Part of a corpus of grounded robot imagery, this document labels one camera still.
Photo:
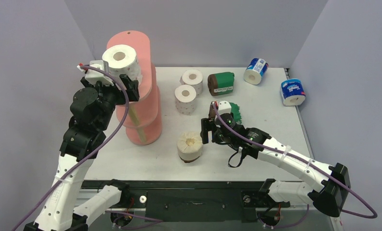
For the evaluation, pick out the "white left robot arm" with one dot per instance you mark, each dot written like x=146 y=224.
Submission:
x=78 y=150

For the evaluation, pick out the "cream brown paper roll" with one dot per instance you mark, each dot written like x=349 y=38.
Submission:
x=189 y=146

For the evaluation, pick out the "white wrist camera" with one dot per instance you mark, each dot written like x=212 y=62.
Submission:
x=222 y=107
x=93 y=76

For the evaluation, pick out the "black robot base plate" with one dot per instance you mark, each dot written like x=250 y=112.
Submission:
x=197 y=201

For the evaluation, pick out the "white dotted toilet roll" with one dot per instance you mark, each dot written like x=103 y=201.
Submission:
x=193 y=78
x=185 y=99
x=122 y=59

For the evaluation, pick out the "blue white packaged roll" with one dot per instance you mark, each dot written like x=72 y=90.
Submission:
x=255 y=71

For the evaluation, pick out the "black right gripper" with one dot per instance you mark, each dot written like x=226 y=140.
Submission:
x=208 y=128

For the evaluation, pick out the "green brown wrapped roll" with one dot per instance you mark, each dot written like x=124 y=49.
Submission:
x=235 y=113
x=221 y=83

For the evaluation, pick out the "blue Tempo packaged roll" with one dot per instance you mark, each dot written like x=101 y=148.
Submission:
x=292 y=92

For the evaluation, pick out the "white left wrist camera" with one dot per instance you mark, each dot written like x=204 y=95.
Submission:
x=93 y=76

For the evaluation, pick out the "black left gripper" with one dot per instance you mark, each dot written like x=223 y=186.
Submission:
x=114 y=88

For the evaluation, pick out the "pink three-tier wooden shelf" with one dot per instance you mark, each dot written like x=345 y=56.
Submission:
x=143 y=123

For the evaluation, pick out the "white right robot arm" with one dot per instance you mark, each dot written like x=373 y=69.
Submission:
x=322 y=185

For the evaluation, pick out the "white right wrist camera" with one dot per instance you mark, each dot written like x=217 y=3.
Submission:
x=222 y=107

